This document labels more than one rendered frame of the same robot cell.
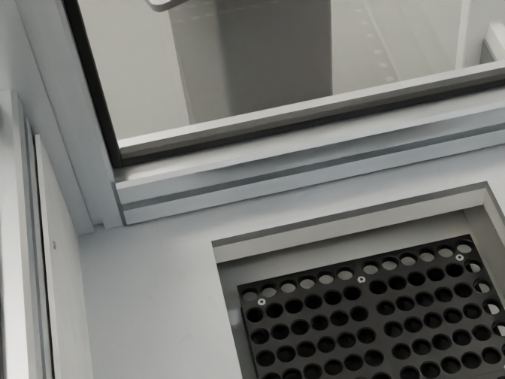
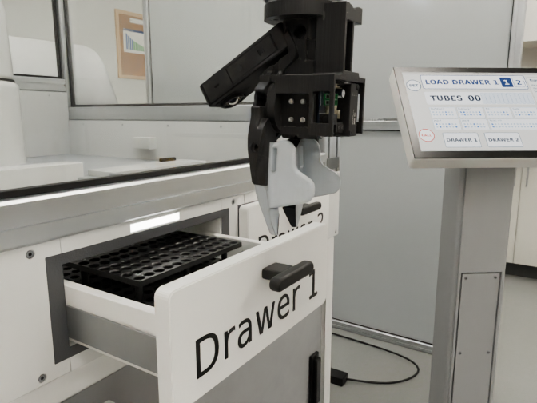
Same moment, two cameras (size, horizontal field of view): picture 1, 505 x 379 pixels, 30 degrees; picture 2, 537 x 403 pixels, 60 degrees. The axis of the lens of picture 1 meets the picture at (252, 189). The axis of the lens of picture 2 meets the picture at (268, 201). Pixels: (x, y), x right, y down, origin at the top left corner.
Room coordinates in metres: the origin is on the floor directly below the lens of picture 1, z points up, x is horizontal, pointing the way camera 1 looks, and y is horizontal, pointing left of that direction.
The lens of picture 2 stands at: (0.97, -0.72, 1.07)
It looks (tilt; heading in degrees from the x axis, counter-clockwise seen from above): 11 degrees down; 129
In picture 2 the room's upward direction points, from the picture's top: straight up
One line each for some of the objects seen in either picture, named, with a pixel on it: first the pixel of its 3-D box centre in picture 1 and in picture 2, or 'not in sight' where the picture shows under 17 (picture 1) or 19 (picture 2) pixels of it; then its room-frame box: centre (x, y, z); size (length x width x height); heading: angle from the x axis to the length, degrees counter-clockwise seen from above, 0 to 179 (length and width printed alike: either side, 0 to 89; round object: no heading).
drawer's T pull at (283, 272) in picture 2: not in sight; (282, 273); (0.69, -0.35, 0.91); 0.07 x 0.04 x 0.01; 96
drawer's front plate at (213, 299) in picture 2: not in sight; (260, 297); (0.67, -0.35, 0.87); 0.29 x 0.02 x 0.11; 96
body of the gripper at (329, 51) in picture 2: not in sight; (308, 75); (0.72, -0.35, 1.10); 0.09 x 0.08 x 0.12; 7
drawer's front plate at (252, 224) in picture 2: not in sight; (290, 223); (0.49, -0.06, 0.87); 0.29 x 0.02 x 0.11; 96
